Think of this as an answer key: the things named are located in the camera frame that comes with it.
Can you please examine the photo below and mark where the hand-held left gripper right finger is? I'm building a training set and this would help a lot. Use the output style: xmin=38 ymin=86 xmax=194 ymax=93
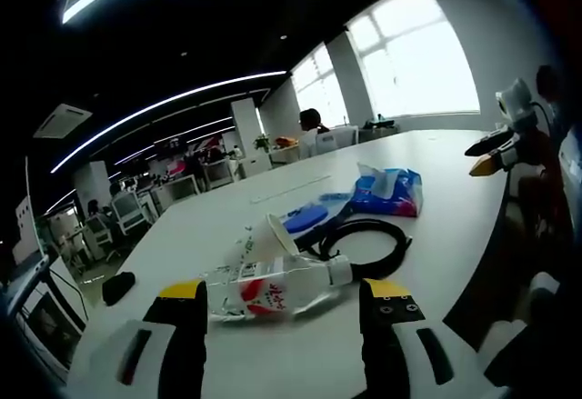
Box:
xmin=358 ymin=278 xmax=511 ymax=399

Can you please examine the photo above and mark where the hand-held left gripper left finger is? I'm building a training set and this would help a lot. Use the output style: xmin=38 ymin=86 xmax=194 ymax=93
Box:
xmin=63 ymin=279 xmax=209 ymax=399

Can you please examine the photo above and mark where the small black pouch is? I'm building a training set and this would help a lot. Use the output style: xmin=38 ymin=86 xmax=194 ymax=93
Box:
xmin=101 ymin=271 xmax=137 ymax=307

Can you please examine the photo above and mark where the black cable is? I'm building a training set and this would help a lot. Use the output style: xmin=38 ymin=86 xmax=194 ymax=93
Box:
xmin=297 ymin=218 xmax=414 ymax=283

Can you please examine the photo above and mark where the crushed clear plastic bottle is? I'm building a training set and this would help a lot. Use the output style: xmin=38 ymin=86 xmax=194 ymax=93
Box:
xmin=198 ymin=253 xmax=354 ymax=328

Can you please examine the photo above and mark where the blue tissue pack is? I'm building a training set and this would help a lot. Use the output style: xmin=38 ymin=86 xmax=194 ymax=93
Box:
xmin=351 ymin=162 xmax=425 ymax=219

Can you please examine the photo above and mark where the white paper cup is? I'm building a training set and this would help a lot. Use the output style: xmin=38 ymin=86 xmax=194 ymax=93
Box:
xmin=235 ymin=212 xmax=300 ymax=274

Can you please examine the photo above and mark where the clear plastic bag blue print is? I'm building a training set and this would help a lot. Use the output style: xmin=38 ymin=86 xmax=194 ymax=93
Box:
xmin=279 ymin=188 xmax=361 ymax=246

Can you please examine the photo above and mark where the blue round lid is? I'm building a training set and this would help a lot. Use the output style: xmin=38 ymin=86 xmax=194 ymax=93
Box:
xmin=280 ymin=205 xmax=329 ymax=237

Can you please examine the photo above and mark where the person's own head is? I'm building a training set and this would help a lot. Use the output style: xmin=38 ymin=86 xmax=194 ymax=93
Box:
xmin=535 ymin=65 xmax=566 ymax=103

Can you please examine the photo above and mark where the white table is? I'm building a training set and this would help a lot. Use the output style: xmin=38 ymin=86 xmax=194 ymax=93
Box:
xmin=58 ymin=128 xmax=511 ymax=399

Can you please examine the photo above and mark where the large window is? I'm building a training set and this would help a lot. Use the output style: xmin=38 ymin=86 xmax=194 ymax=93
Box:
xmin=346 ymin=0 xmax=482 ymax=119

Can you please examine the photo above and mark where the white mesh office chair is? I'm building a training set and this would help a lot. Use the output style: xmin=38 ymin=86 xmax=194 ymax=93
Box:
xmin=110 ymin=189 xmax=155 ymax=237
xmin=85 ymin=214 xmax=115 ymax=260

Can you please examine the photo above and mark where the dark computer monitor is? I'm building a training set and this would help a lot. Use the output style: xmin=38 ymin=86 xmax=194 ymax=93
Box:
xmin=15 ymin=278 xmax=88 ymax=373

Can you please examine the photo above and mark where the narrow window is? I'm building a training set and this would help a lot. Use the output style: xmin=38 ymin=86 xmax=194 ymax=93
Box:
xmin=289 ymin=43 xmax=350 ymax=130

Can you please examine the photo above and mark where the ceiling air conditioner vent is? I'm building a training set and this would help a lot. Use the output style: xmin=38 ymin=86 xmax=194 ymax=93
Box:
xmin=33 ymin=103 xmax=95 ymax=140

